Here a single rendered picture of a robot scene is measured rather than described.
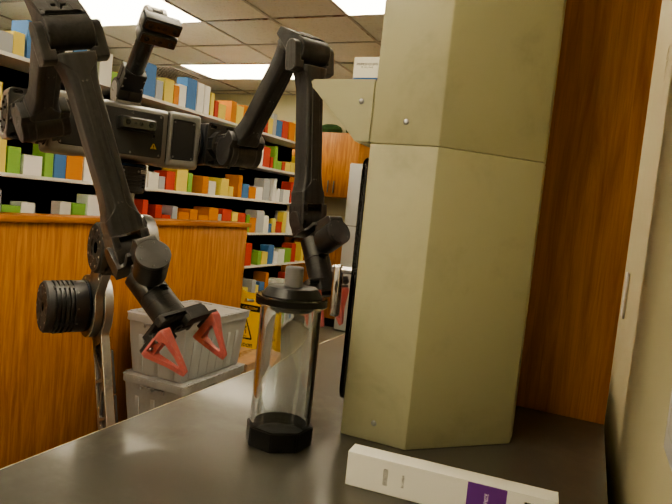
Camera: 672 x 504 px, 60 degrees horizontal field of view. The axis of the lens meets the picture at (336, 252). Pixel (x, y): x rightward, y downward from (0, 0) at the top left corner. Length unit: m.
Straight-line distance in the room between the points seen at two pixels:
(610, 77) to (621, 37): 0.08
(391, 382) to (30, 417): 2.43
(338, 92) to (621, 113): 0.56
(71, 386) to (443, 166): 2.66
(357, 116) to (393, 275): 0.26
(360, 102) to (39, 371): 2.45
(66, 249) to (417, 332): 2.38
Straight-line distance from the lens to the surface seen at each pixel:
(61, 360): 3.20
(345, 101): 0.97
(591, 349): 1.26
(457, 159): 0.92
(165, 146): 1.71
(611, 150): 1.25
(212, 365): 3.40
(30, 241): 2.96
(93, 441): 0.94
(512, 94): 0.99
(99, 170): 1.08
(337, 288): 1.00
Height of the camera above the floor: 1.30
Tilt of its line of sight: 4 degrees down
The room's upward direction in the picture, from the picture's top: 6 degrees clockwise
